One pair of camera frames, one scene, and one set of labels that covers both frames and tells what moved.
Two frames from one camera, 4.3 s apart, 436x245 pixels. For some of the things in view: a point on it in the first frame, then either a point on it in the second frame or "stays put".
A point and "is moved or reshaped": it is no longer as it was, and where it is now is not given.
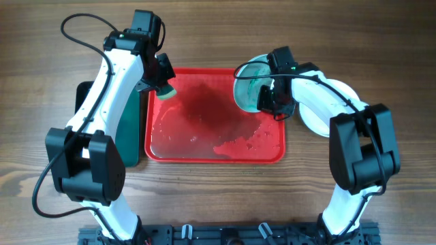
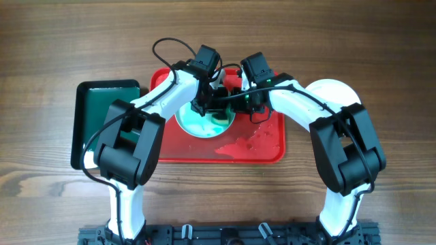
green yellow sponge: [166, 92] is moved or reshaped
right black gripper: [264, 104] to [237, 105]
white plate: [252, 75] is moved or reshaped
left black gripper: [168, 73] to [221, 105]
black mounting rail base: [231, 235] stays put
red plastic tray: [203, 123] stays put
